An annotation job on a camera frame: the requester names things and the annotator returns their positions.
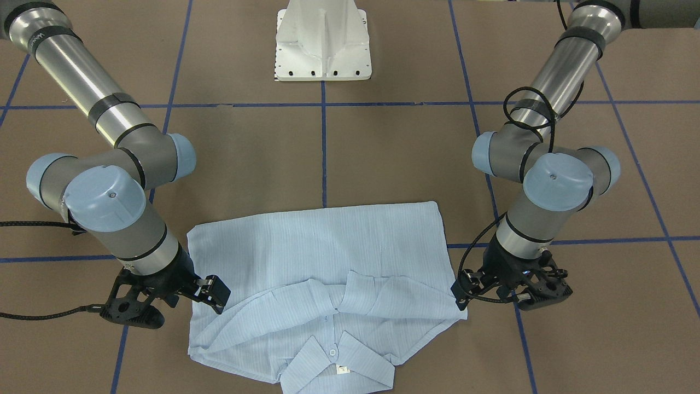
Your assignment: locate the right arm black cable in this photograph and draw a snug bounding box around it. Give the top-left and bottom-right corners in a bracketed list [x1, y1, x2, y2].
[0, 221, 104, 321]

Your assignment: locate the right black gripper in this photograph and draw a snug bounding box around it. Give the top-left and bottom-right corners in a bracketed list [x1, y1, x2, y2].
[129, 244, 231, 315]

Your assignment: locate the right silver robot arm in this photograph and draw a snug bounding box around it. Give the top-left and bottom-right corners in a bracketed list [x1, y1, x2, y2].
[2, 1, 230, 322]

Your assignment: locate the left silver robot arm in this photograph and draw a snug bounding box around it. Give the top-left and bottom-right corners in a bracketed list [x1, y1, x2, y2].
[452, 1, 699, 311]

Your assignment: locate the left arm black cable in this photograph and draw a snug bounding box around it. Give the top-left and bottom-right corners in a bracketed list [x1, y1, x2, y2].
[457, 86, 585, 304]

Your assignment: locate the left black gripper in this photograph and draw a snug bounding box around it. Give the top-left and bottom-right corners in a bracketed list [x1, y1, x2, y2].
[451, 235, 542, 311]

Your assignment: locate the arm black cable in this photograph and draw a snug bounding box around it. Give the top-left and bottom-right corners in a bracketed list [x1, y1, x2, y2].
[457, 86, 585, 304]
[0, 221, 104, 321]

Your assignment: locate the light blue button shirt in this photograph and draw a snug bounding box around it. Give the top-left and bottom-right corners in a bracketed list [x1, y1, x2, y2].
[187, 201, 468, 393]

